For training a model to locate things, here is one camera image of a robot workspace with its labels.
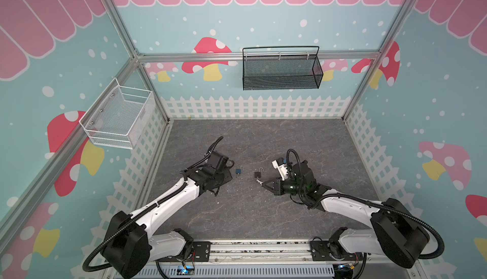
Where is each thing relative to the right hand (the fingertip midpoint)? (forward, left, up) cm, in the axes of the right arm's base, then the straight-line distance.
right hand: (261, 185), depth 80 cm
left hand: (+4, +15, -2) cm, 15 cm away
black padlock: (+12, +1, -12) cm, 17 cm away
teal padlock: (+13, +11, -12) cm, 21 cm away
